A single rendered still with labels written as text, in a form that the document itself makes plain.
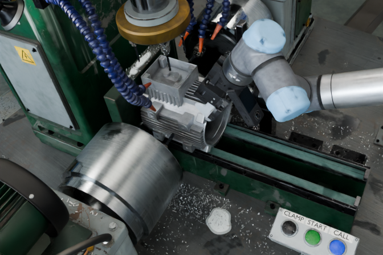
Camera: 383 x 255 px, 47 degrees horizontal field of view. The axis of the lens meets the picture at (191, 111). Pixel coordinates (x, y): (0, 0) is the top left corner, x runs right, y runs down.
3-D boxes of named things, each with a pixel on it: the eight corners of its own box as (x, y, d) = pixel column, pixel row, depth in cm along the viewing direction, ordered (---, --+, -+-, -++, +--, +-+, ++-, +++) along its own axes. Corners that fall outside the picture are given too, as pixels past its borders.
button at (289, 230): (280, 232, 94) (279, 231, 92) (285, 219, 95) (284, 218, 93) (294, 238, 93) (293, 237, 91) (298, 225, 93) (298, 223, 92)
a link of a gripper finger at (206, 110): (192, 107, 115) (204, 90, 107) (210, 120, 115) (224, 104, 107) (186, 115, 113) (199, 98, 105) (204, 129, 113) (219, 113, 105)
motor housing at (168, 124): (146, 141, 133) (133, 96, 119) (179, 99, 143) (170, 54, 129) (204, 164, 124) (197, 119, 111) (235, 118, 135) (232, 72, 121)
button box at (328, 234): (270, 240, 98) (267, 237, 93) (281, 210, 100) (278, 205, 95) (349, 274, 91) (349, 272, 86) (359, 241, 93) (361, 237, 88)
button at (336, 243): (327, 252, 90) (327, 251, 88) (331, 238, 91) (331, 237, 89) (342, 258, 89) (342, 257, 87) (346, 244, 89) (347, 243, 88)
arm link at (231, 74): (267, 61, 96) (251, 85, 91) (257, 72, 100) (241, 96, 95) (238, 41, 96) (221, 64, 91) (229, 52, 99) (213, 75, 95)
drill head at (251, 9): (174, 91, 147) (161, 30, 129) (228, 21, 170) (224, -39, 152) (243, 112, 137) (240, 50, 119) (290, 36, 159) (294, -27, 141)
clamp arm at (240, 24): (237, 95, 131) (233, 24, 113) (241, 88, 133) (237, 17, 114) (248, 98, 130) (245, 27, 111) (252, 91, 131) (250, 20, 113)
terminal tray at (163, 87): (145, 96, 124) (139, 77, 119) (165, 72, 130) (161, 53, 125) (180, 109, 119) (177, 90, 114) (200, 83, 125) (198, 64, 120)
